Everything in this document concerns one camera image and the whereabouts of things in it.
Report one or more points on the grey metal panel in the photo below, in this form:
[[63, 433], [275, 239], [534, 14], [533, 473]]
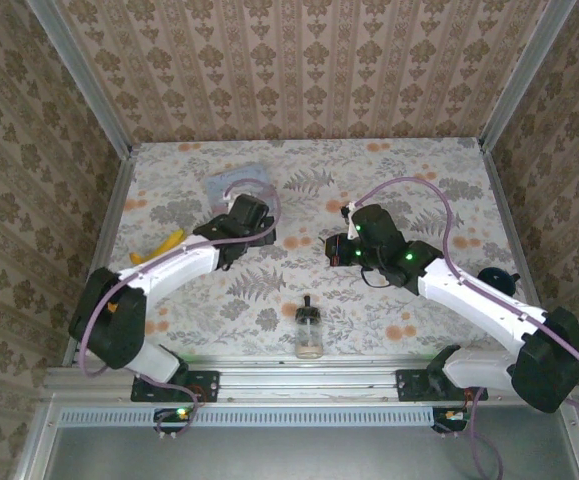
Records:
[[294, 455]]

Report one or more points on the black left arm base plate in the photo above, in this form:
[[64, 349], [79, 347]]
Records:
[[204, 387]]

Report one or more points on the glass jar with black lid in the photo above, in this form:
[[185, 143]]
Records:
[[309, 340]]

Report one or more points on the aluminium mounting rail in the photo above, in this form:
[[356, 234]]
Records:
[[269, 380]]

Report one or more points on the aluminium corner post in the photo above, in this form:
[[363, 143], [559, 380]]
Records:
[[524, 75], [84, 80]]

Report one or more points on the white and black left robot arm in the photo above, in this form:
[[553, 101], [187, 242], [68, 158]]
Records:
[[169, 267]]

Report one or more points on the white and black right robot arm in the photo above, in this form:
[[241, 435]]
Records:
[[469, 295]]

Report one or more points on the yellow banana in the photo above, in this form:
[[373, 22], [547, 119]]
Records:
[[169, 242]]

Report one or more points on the aluminium side rail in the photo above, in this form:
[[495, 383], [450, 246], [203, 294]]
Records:
[[115, 200], [500, 200]]

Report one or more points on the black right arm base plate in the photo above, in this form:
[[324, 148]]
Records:
[[414, 387]]

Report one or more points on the floral tablecloth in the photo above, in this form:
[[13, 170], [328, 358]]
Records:
[[369, 165]]

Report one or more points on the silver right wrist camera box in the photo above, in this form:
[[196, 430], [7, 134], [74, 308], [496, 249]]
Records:
[[349, 209]]

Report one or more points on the dark blue round object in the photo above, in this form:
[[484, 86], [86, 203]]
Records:
[[494, 280]]

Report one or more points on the black controller board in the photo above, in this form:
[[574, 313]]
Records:
[[449, 422], [169, 419]]

